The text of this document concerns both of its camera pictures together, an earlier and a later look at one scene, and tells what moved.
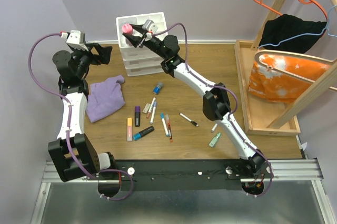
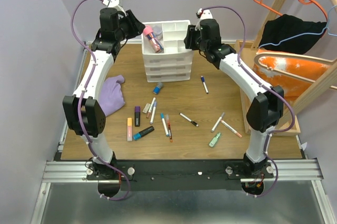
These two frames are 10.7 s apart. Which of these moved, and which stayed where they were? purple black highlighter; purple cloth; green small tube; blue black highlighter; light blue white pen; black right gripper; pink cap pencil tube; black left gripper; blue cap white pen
Moved: black left gripper; pink cap pencil tube; black right gripper
Stayed: purple cloth; purple black highlighter; blue black highlighter; light blue white pen; green small tube; blue cap white pen
